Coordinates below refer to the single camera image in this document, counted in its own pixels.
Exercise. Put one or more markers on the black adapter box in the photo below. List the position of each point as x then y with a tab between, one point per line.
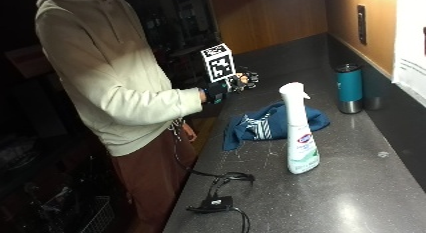
215	203

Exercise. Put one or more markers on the blue striped cloth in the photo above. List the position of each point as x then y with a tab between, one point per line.
274	123

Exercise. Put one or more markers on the white paper sheet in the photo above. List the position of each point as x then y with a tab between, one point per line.
410	43

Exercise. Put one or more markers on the white spray bottle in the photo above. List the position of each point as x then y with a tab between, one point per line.
301	133

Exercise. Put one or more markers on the the person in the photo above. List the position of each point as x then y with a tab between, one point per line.
111	93

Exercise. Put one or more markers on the teal steel tumbler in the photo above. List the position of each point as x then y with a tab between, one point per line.
349	88

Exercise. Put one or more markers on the white marker cube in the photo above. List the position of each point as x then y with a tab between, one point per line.
219	62

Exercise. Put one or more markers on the black wall outlet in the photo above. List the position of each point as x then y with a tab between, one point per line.
362	24

